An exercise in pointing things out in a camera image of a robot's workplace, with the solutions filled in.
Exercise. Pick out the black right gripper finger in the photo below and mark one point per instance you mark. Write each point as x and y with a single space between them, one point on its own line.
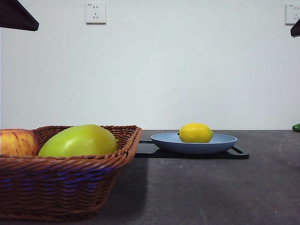
296 29

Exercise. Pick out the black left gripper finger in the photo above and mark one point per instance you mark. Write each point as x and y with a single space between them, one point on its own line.
16 16

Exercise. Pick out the yellow lemon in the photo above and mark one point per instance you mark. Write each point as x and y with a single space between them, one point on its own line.
195 133

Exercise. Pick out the blue round plate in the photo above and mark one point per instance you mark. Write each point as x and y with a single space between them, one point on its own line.
168 143

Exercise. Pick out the brown wicker basket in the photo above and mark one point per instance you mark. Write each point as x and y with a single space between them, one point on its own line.
58 185

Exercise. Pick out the dark green vegetable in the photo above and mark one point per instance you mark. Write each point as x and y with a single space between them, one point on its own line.
296 127

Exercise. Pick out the red yellow apple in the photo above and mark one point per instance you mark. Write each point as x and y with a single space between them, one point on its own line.
16 143

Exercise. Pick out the green mango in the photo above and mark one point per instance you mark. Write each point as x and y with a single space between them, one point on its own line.
77 143

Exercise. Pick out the black flat tray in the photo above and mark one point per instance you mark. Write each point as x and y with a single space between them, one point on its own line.
146 152

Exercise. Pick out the white wall socket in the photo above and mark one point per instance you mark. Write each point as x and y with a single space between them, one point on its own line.
291 12
95 12

